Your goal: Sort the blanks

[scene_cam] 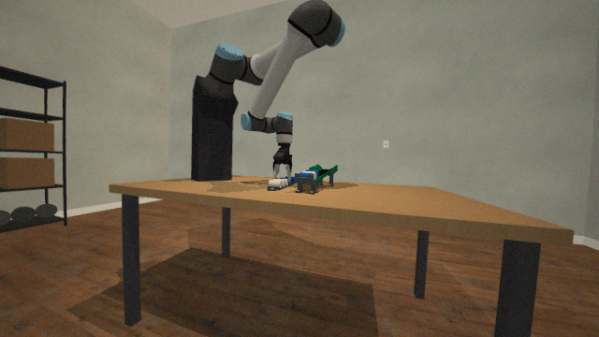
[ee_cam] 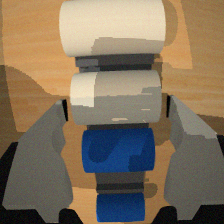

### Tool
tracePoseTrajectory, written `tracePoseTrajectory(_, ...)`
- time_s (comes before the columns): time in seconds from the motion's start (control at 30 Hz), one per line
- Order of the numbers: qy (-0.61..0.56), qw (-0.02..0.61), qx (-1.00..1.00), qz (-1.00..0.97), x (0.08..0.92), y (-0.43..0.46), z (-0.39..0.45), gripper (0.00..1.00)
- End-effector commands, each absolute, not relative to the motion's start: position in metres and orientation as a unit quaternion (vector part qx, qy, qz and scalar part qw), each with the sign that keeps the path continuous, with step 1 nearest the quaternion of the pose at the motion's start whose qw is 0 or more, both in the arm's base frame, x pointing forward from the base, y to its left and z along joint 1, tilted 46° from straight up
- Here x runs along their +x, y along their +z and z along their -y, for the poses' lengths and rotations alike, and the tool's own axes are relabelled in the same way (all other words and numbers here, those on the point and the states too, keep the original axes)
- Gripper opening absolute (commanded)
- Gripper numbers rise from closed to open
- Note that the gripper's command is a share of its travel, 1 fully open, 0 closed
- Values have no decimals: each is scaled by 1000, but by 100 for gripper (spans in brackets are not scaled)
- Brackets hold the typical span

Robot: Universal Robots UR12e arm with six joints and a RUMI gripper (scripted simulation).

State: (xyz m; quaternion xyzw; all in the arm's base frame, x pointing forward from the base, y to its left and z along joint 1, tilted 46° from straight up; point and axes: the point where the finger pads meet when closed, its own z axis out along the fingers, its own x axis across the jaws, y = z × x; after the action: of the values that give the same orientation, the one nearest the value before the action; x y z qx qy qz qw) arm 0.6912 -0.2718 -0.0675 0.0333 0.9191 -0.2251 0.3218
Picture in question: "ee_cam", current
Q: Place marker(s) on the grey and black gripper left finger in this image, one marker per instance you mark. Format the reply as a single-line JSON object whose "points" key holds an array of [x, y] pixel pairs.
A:
{"points": [[34, 181]]}

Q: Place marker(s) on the cream short plastic bar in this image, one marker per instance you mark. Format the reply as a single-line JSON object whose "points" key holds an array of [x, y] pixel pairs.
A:
{"points": [[105, 27]]}

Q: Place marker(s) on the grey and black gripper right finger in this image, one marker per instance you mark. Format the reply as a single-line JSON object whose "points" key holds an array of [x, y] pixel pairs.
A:
{"points": [[194, 183]]}

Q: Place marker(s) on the cream cylinder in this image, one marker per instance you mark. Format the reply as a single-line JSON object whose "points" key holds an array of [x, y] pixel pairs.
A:
{"points": [[116, 97]]}

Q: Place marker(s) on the blue cylinder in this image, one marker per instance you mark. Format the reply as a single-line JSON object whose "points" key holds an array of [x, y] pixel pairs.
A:
{"points": [[120, 207], [118, 150]]}

